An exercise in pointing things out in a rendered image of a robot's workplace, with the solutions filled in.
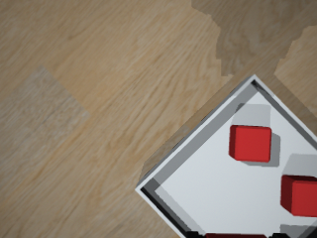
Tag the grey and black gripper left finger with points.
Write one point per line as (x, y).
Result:
(193, 234)

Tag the red block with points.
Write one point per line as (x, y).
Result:
(250, 143)
(298, 195)
(225, 235)

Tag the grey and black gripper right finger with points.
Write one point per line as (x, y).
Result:
(279, 235)

